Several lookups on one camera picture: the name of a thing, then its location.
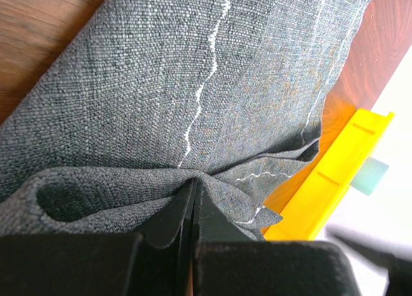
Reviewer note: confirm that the grey cloth napkin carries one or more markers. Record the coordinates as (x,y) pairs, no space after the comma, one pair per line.
(152,93)

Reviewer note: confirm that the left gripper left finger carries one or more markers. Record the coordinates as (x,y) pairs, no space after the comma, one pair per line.
(154,259)

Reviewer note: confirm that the yellow plastic tray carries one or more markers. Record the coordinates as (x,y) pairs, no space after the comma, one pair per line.
(308,210)

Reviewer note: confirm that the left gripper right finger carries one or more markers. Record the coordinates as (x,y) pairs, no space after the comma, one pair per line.
(227,262)

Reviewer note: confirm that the white cup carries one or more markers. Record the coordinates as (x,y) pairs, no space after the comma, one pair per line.
(369,176)

